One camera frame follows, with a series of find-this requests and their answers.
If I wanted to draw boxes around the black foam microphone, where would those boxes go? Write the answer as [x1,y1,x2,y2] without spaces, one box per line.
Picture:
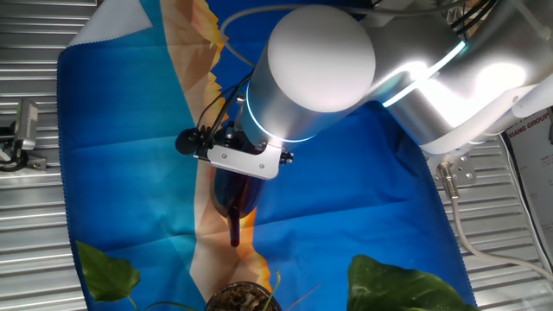
[175,128,204,156]

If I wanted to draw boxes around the silver camera on stand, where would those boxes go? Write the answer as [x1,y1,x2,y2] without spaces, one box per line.
[15,98,40,151]

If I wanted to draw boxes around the small green leaf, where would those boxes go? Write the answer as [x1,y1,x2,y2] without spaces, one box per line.
[75,239,143,311]

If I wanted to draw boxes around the black cable bundle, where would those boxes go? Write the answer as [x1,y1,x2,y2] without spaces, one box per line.
[448,0,500,36]

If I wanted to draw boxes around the thick grey robot cable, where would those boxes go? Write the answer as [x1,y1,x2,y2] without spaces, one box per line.
[435,162,553,284]

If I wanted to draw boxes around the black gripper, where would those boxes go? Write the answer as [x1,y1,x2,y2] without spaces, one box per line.
[207,122,296,167]

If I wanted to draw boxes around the thin green plant stem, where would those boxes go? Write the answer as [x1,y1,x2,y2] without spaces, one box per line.
[262,269,281,311]

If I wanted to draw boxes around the white printed sign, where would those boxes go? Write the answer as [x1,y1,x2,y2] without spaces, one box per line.
[503,106,553,260]

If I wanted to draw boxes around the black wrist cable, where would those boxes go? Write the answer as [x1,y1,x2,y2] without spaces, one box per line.
[194,71,256,150]

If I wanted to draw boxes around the large dark green leaf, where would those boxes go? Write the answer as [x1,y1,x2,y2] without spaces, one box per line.
[346,253,478,311]

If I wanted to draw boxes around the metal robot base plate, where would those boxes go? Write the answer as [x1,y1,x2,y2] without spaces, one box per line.
[425,150,478,189]

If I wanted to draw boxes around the dark red translucent watering can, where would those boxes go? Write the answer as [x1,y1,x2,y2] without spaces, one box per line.
[210,166,267,249]

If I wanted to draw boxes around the round plant pot with soil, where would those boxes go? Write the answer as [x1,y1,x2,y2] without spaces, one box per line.
[203,280,284,311]

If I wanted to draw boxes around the blue landscape print cloth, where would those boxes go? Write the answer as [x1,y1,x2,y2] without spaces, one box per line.
[57,0,476,311]

